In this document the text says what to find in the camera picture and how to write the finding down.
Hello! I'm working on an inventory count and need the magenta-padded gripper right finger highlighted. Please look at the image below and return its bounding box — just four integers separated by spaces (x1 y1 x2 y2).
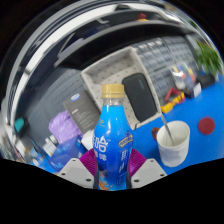
126 148 168 190

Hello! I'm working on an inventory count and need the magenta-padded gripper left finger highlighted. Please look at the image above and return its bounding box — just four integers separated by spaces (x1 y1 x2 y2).
57 148 100 190

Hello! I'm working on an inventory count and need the blue drink bottle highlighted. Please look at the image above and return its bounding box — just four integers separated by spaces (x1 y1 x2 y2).
92 83 134 192

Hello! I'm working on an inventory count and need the blue cardboard box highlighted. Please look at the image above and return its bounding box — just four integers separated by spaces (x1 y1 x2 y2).
49 136 88 171

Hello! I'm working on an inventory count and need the white ribbed cup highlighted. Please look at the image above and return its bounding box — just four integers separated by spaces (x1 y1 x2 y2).
156 120 191 168

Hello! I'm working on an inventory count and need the white cardboard box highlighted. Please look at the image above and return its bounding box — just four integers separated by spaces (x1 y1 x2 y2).
80 129 96 151

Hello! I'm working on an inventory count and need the purple plastic bag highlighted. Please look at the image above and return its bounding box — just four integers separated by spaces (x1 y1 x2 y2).
48 110 83 145

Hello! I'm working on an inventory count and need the metal spoon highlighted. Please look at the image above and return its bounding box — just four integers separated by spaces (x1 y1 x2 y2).
159 113 175 147

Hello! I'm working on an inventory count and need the dark grey flat box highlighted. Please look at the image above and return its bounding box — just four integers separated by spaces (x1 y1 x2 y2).
63 89 102 135

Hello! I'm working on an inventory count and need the yellow multimeter with leads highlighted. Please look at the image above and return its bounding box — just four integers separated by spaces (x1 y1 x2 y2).
160 88 186 114

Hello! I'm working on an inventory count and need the teal plastic bin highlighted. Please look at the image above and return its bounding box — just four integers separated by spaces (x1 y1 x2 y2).
13 117 26 133

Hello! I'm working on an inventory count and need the flat round red coaster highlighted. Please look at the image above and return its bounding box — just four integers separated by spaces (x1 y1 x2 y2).
197 116 216 136

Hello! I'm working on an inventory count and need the black zip case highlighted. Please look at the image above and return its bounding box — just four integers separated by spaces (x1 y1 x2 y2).
121 73 158 123

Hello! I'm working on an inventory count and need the black box with white label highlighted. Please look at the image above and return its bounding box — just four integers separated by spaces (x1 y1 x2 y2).
184 81 203 99

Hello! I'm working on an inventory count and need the drawer cabinet with coloured parts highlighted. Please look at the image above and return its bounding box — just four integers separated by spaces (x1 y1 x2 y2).
169 59 201 88

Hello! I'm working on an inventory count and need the white perforated tray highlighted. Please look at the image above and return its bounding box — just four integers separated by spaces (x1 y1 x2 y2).
80 46 163 131

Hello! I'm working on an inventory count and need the green potted plant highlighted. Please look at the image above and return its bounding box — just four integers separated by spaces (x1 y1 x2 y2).
194 41 224 79

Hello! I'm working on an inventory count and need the dark grey wall shelf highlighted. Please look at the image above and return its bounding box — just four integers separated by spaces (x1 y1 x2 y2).
54 9 198 71

